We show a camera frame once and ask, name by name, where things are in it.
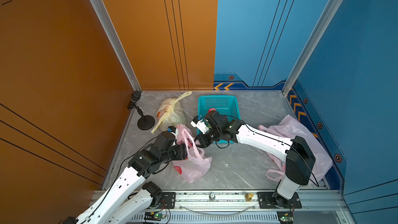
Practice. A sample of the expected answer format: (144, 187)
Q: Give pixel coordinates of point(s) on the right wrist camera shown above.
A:
(209, 121)

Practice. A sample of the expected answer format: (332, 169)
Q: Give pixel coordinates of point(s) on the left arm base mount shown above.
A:
(165, 199)

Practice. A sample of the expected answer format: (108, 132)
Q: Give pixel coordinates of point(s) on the teal plastic basket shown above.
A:
(226, 105)

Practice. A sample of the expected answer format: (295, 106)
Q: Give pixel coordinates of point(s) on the pink knotted plastic bag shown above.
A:
(196, 165)

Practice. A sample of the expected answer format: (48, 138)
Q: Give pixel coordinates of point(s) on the left green circuit board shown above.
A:
(153, 217)

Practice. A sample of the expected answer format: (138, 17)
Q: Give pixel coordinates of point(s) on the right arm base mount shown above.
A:
(272, 200)

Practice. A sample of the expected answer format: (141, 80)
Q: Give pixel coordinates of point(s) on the yellow knotted plastic bag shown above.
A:
(170, 113)

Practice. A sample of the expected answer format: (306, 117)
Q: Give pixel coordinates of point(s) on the silver knob on rail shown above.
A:
(212, 197)

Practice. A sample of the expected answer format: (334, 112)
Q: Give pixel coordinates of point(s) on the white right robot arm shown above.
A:
(295, 153)

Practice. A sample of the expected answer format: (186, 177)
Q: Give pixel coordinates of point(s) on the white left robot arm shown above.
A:
(129, 193)

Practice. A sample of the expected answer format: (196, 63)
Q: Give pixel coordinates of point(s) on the black desktop microphone stand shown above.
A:
(145, 122)

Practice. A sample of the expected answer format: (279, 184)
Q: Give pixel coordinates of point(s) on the right green circuit board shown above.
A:
(285, 218)

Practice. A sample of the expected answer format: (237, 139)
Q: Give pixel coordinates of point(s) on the green circuit board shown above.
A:
(285, 218)
(153, 217)

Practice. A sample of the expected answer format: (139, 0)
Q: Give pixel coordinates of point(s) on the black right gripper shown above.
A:
(202, 141)

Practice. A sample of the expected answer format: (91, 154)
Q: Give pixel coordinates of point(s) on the brass knob on rail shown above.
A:
(249, 196)

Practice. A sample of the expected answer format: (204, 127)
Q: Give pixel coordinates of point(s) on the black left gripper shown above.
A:
(182, 152)

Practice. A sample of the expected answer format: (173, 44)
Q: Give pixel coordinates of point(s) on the pink plastic bag with hearts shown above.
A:
(304, 142)

